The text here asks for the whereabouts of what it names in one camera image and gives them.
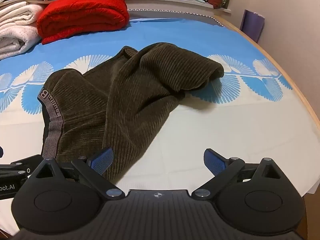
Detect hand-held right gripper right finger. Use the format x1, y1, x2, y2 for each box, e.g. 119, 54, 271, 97
191, 148, 288, 201

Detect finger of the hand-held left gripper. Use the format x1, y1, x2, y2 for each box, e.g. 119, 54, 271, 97
0, 154, 44, 180

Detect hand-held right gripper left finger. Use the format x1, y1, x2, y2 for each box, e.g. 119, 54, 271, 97
29, 147, 126, 201

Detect brown corduroy pants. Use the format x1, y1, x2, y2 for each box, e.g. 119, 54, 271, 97
37, 42, 225, 183

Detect blue and white bed sheet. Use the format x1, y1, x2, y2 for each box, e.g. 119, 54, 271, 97
0, 17, 320, 237

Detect white folded blanket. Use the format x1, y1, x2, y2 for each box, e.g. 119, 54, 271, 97
0, 24, 42, 61
0, 1, 44, 28

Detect purple bag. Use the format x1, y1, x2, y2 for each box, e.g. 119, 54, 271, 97
239, 9, 266, 43

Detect red folded blanket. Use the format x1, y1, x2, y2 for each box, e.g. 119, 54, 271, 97
37, 0, 130, 45

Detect grey headboard shelf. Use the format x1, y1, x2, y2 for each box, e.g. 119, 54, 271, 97
123, 0, 232, 22

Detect wooden bed frame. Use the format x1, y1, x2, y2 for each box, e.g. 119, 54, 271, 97
214, 15, 320, 137

